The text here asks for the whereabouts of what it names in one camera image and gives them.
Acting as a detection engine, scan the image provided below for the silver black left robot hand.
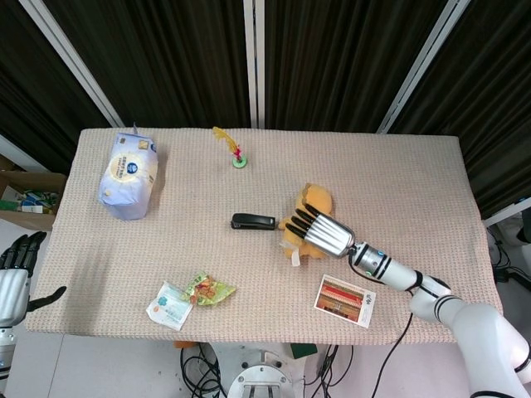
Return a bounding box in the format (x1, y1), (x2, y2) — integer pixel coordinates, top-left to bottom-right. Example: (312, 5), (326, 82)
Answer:
(0, 231), (68, 329)

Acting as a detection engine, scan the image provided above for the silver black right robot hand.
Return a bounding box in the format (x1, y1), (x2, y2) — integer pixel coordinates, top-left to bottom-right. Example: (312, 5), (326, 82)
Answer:
(284, 201), (358, 260)

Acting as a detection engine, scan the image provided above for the yellow plush toy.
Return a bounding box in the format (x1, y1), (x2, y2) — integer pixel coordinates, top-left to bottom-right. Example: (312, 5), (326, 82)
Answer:
(277, 182), (337, 267)

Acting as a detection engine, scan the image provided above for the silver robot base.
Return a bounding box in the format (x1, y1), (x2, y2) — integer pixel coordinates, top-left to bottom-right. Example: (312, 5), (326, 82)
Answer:
(227, 343), (306, 398)

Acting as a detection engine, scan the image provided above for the black stapler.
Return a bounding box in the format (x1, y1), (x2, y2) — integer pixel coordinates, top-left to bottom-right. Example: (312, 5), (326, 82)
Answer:
(230, 212), (277, 231)

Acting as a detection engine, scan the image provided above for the brown cardboard box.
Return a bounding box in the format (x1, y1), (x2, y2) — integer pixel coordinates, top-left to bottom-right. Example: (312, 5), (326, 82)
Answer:
(0, 153), (69, 232)

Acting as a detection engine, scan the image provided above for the yellow red feather shuttlecock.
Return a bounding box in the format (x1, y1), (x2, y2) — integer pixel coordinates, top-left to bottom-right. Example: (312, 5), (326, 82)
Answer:
(212, 125), (251, 170)

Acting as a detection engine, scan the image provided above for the green block under table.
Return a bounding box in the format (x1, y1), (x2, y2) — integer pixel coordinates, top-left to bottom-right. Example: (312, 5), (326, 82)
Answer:
(290, 343), (319, 360)

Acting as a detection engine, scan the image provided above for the beige waffle-weave tablecloth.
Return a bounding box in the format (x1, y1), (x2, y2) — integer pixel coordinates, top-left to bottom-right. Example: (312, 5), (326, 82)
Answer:
(24, 127), (504, 346)

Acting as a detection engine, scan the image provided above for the blue white tissue pack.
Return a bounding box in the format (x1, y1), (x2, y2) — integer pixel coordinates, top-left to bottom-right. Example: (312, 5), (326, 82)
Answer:
(96, 122), (160, 222)

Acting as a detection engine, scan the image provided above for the black curtain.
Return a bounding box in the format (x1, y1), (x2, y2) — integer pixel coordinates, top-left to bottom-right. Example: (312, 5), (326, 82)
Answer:
(0, 0), (531, 221)

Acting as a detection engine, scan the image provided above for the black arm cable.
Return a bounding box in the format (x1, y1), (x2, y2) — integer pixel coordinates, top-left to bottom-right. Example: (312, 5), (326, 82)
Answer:
(374, 311), (414, 398)

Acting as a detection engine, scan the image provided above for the black floor cable bundle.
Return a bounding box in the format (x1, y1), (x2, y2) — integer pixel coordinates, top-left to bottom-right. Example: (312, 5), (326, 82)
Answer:
(179, 342), (228, 398)
(485, 226), (531, 288)
(304, 343), (354, 398)

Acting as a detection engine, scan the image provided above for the white vertical frame post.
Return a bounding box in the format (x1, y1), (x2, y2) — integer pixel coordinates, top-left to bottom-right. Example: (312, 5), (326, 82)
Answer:
(242, 0), (267, 130)

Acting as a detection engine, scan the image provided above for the white slanted frame post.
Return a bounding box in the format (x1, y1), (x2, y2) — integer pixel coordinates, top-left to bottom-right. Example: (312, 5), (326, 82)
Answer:
(376, 0), (462, 135)
(17, 0), (126, 129)

